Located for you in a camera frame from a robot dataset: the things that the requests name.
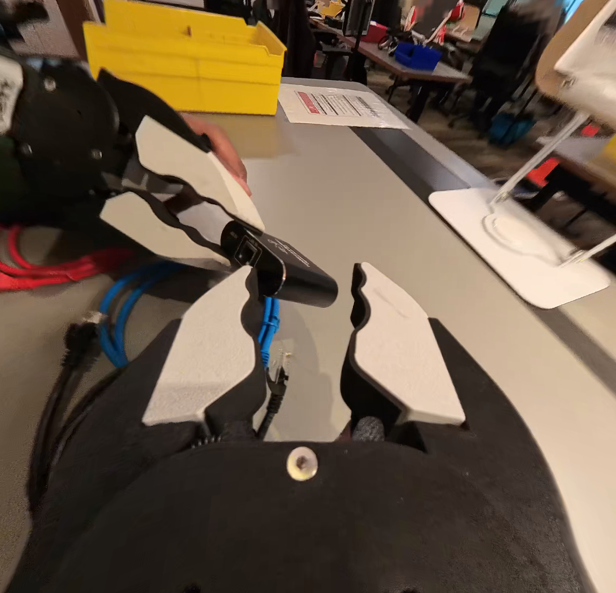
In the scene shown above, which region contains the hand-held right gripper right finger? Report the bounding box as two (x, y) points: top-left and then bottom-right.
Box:
(339, 262), (466, 428)

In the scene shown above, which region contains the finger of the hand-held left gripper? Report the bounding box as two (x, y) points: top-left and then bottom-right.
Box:
(135, 115), (266, 233)
(98, 191), (233, 266)

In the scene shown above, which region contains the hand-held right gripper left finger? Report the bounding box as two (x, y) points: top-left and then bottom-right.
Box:
(142, 266), (268, 429)

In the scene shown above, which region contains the black ethernet port hub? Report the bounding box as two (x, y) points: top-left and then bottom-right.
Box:
(220, 220), (339, 309)

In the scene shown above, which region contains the black ethernet cable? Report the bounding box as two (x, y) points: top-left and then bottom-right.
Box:
(28, 311), (290, 507)

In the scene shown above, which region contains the person's left hand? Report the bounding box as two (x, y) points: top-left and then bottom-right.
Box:
(185, 114), (252, 197)

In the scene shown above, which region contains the yellow plastic bin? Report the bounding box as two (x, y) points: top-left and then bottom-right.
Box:
(83, 0), (288, 116)

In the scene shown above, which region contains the printed paper sheet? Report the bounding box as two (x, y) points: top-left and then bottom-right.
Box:
(278, 83), (411, 131)

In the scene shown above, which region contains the blue storage bin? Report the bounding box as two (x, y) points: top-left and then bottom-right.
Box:
(394, 41), (443, 72)

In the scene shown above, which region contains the teal bag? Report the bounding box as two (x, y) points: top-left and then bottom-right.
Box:
(488, 111), (536, 147)

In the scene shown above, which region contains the background work table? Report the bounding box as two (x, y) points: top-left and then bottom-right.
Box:
(310, 17), (473, 122)

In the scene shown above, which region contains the black office chair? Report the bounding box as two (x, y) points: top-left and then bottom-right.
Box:
(469, 3), (556, 132)

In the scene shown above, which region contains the white panel with tan edge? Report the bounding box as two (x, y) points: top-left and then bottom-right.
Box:
(534, 0), (616, 129)

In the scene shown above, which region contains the blue ethernet cable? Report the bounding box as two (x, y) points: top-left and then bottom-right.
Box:
(98, 261), (281, 369)

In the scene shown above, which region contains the red ethernet cable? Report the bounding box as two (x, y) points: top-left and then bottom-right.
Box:
(0, 224), (133, 293)

